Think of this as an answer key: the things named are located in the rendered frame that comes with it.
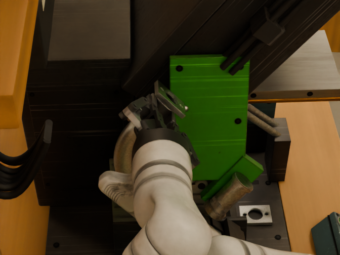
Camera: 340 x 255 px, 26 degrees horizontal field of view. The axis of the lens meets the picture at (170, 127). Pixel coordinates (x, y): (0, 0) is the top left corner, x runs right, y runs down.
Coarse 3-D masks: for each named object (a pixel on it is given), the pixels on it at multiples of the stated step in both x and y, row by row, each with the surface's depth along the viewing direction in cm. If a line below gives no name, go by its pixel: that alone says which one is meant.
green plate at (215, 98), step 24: (192, 72) 105; (216, 72) 106; (240, 72) 106; (192, 96) 107; (216, 96) 107; (240, 96) 108; (192, 120) 109; (216, 120) 109; (240, 120) 110; (192, 144) 111; (216, 144) 111; (240, 144) 112; (216, 168) 114
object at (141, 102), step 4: (136, 100) 98; (140, 100) 99; (144, 100) 100; (132, 104) 95; (136, 104) 97; (140, 104) 98; (144, 104) 99; (132, 108) 95; (136, 108) 96; (120, 112) 96; (120, 116) 96; (124, 116) 96; (124, 120) 97
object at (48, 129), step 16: (48, 128) 96; (32, 144) 100; (48, 144) 94; (0, 160) 103; (16, 160) 102; (32, 160) 97; (0, 176) 101; (16, 176) 101; (32, 176) 97; (0, 192) 98; (16, 192) 99
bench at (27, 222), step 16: (0, 144) 147; (16, 144) 147; (32, 192) 138; (0, 208) 135; (16, 208) 135; (32, 208) 135; (48, 208) 135; (0, 224) 133; (16, 224) 133; (32, 224) 133; (0, 240) 130; (16, 240) 130; (32, 240) 130
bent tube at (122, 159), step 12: (156, 84) 105; (156, 96) 103; (168, 96) 106; (168, 108) 104; (180, 108) 105; (132, 132) 106; (120, 144) 107; (132, 144) 107; (120, 156) 108; (120, 168) 109
